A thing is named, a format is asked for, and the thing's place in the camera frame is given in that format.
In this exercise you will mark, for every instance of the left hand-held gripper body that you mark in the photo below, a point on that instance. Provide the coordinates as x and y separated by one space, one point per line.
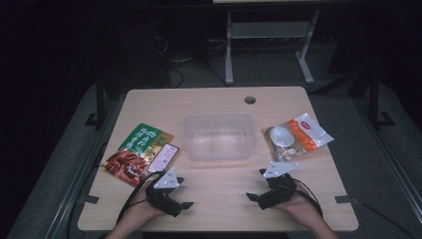
164 195

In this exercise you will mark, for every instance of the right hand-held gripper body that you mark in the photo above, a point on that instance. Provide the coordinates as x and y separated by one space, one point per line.
277 191

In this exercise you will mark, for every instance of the green and gold snack packet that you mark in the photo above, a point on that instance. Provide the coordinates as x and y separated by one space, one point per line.
142 146

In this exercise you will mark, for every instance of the clear plastic container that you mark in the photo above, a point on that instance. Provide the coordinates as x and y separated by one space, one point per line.
219 137

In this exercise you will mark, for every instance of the person's left hand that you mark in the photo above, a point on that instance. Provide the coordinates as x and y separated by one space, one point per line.
142 209

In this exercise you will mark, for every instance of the person's right hand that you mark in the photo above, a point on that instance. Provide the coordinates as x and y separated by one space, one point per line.
303 207

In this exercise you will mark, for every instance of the white and orange food packet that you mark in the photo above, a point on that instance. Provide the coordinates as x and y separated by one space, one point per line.
298 136

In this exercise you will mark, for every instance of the black metal stand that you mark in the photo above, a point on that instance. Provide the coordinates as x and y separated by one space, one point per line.
99 99
375 99

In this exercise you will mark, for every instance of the grey metal stand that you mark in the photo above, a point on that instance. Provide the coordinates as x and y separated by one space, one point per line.
265 30

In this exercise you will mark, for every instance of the black table edge bracket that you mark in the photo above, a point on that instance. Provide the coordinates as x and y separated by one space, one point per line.
345 199
89 199

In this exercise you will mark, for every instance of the metal floor rail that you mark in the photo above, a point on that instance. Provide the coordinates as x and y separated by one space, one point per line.
388 156
83 172

